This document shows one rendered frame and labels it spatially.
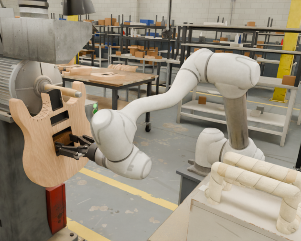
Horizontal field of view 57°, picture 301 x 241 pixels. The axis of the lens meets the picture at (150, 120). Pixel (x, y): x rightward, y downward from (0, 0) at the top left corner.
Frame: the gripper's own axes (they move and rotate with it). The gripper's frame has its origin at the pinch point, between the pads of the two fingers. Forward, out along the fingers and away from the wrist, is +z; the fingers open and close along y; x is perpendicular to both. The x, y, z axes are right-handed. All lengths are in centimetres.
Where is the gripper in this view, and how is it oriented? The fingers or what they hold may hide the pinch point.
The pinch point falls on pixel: (64, 141)
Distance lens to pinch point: 121.0
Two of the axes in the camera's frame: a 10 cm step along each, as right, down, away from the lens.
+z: -8.5, -1.9, 5.0
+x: -0.4, -9.1, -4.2
